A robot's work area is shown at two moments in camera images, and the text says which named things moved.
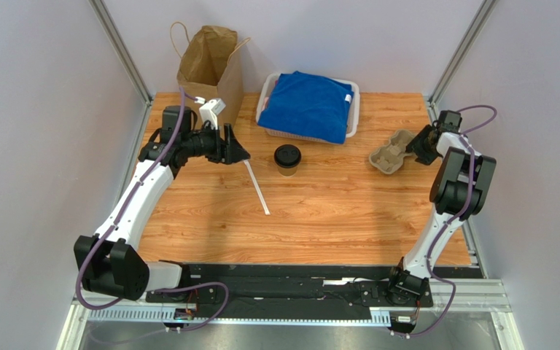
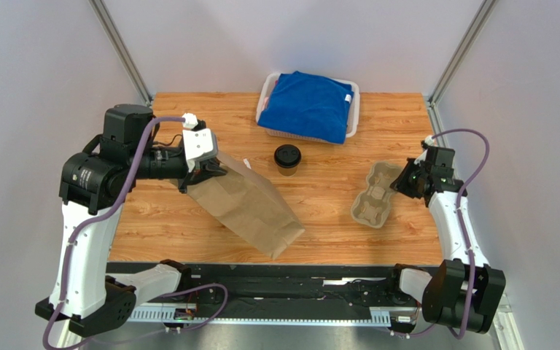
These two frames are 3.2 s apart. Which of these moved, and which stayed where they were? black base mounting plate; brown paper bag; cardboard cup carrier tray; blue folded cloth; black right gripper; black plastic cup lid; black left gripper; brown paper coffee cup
Moved: black left gripper; cardboard cup carrier tray; brown paper bag; black right gripper
Stayed: black plastic cup lid; blue folded cloth; brown paper coffee cup; black base mounting plate
